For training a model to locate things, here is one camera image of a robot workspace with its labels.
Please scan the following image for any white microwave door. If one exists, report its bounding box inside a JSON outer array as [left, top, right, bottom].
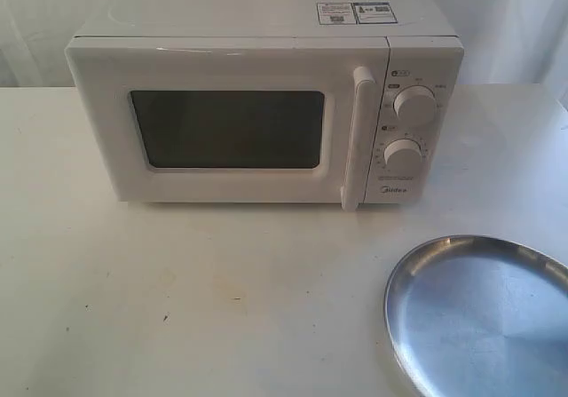
[[66, 37, 390, 210]]

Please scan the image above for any white microwave oven body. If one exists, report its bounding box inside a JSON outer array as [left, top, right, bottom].
[[71, 0, 464, 206]]

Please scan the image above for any energy label sticker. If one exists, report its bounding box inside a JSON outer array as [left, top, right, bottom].
[[317, 2, 398, 25]]

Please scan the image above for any lower white control knob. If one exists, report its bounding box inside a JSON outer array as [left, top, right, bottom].
[[383, 139, 422, 174]]

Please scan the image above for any white control knob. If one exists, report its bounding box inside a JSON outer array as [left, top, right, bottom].
[[383, 139, 422, 174], [393, 85, 437, 126]]

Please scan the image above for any upper white control knob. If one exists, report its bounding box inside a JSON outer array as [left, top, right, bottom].
[[393, 85, 437, 126]]

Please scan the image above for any round steel plate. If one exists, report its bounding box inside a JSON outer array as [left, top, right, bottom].
[[383, 235, 567, 396]]

